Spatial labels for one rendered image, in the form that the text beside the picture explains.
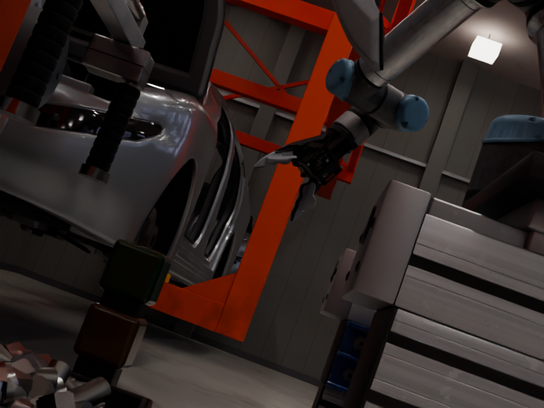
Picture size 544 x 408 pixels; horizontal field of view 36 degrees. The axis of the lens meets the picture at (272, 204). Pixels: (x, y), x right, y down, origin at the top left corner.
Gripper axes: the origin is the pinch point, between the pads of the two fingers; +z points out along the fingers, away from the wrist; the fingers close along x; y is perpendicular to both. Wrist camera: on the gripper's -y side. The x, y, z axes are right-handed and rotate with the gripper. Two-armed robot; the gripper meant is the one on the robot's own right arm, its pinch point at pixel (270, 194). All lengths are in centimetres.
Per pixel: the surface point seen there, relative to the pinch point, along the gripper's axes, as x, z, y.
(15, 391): -49, 50, 117
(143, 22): -49, 11, 35
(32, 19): -59, 27, 51
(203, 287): 124, -14, -265
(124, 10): -53, 15, 44
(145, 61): -45, 15, 39
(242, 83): 191, -284, -798
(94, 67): -48, 21, 35
